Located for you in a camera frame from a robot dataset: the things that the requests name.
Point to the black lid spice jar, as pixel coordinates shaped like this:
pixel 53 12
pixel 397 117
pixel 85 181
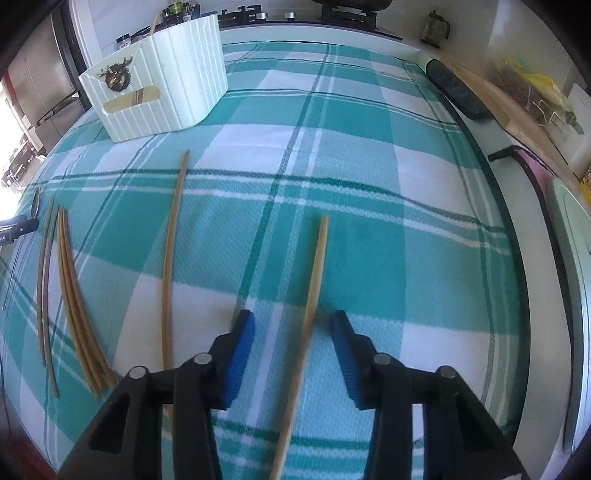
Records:
pixel 140 36
pixel 123 41

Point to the tan wooden chopstick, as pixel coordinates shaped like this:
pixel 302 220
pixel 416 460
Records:
pixel 65 277
pixel 70 277
pixel 60 277
pixel 153 22
pixel 171 258
pixel 314 295

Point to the wooden cutting board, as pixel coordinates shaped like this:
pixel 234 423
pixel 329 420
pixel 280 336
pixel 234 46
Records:
pixel 512 115

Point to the grey-green chopstick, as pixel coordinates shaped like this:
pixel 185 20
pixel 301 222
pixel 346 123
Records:
pixel 46 300
pixel 39 286

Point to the yellow plastic bag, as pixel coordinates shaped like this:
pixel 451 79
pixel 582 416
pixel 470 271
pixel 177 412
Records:
pixel 531 83

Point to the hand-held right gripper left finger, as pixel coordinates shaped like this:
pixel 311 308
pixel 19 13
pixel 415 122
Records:
pixel 240 357

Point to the glass pitcher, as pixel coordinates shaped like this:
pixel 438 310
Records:
pixel 435 28

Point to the white ribbed plastic basket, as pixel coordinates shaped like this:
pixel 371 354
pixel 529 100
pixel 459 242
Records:
pixel 180 78

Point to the teal white plaid tablecloth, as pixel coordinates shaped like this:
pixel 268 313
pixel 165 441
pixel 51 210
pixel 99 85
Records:
pixel 369 258

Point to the stainless steel refrigerator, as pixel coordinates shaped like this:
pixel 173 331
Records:
pixel 41 78

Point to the black gas stove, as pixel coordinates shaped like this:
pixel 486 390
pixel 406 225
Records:
pixel 323 23

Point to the white carton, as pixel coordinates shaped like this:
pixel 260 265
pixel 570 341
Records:
pixel 581 134

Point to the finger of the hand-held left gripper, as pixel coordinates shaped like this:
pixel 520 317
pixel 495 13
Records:
pixel 23 225

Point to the black chair back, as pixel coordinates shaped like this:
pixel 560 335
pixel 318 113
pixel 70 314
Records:
pixel 457 90

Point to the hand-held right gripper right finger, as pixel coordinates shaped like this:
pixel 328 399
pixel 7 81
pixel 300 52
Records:
pixel 345 360

